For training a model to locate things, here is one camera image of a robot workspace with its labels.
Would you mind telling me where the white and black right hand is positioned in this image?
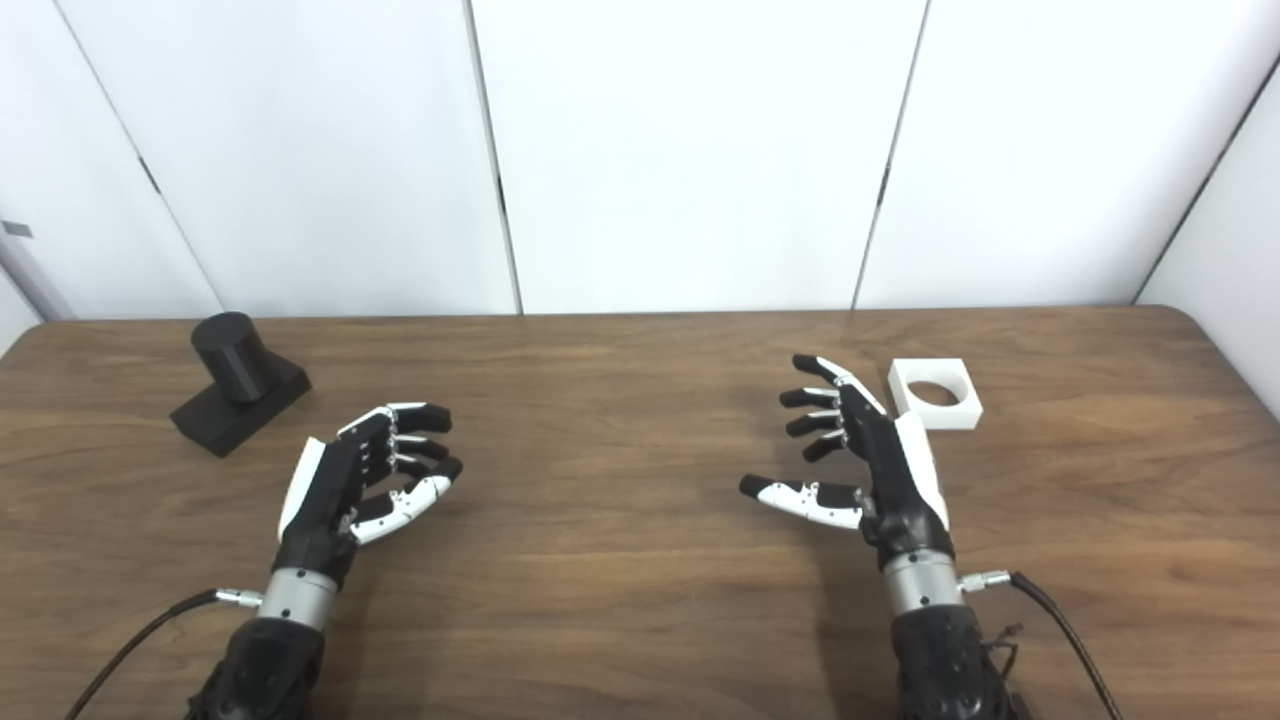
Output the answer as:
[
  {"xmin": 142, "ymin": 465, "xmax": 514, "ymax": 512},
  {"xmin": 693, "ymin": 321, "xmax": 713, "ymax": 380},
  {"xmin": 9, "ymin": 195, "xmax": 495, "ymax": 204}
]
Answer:
[{"xmin": 739, "ymin": 353, "xmax": 958, "ymax": 573}]

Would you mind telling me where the white and black left hand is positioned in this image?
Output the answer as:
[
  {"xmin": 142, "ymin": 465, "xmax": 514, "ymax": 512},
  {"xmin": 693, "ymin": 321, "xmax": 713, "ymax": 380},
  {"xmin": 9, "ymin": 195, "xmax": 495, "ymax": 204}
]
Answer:
[{"xmin": 275, "ymin": 402, "xmax": 465, "ymax": 591}]

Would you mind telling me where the white square piece with hole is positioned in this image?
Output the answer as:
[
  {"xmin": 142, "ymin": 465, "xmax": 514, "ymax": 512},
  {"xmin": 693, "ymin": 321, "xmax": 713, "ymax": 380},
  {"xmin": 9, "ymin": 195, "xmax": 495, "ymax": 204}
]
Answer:
[{"xmin": 887, "ymin": 358, "xmax": 984, "ymax": 432}]

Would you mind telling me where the black peg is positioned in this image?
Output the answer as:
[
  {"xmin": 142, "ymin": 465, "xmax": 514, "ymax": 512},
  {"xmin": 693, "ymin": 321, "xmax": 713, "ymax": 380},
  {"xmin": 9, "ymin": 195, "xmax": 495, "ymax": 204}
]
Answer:
[{"xmin": 169, "ymin": 311, "xmax": 312, "ymax": 459}]

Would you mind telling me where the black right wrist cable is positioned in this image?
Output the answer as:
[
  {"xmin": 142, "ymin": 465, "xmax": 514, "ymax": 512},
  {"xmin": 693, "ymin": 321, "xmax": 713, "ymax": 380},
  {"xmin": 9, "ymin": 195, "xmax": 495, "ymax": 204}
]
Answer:
[{"xmin": 958, "ymin": 570, "xmax": 1123, "ymax": 720}]

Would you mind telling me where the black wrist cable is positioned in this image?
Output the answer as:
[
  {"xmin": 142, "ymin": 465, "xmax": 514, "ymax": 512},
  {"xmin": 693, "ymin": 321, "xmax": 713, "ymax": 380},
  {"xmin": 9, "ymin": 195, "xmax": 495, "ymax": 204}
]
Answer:
[
  {"xmin": 958, "ymin": 570, "xmax": 1123, "ymax": 720},
  {"xmin": 65, "ymin": 588, "xmax": 263, "ymax": 720}
]

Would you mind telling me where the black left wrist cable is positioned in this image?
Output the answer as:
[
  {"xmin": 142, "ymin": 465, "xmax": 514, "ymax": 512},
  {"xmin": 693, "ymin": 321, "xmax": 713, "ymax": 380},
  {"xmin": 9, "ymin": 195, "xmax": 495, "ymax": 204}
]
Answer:
[{"xmin": 65, "ymin": 588, "xmax": 263, "ymax": 720}]

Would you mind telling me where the grey wall corner post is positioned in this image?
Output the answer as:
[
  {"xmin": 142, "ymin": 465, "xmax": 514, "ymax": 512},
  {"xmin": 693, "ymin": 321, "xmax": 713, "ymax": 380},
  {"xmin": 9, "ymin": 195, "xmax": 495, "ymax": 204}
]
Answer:
[{"xmin": 0, "ymin": 225, "xmax": 79, "ymax": 323}]

